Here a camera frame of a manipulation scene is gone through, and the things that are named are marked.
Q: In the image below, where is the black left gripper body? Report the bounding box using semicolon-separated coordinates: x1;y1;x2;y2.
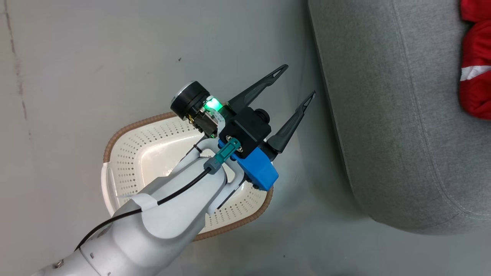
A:
170;81;277;162

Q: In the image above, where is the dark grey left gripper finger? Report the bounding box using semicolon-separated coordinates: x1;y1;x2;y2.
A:
228;64;289;114
267;90;316;153

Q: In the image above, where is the red garment with white trim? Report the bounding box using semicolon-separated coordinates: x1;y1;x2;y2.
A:
459;21;491;120

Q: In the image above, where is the cream perforated laundry basket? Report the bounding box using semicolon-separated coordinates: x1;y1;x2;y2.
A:
101;112;274;242

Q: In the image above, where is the grey fabric sofa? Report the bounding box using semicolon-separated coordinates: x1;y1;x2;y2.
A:
306;0;491;235

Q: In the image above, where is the white tape tag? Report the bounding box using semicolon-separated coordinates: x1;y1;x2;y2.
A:
116;193;158;212

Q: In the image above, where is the black cable with teal plug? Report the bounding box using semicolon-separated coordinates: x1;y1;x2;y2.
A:
74;138;242;252

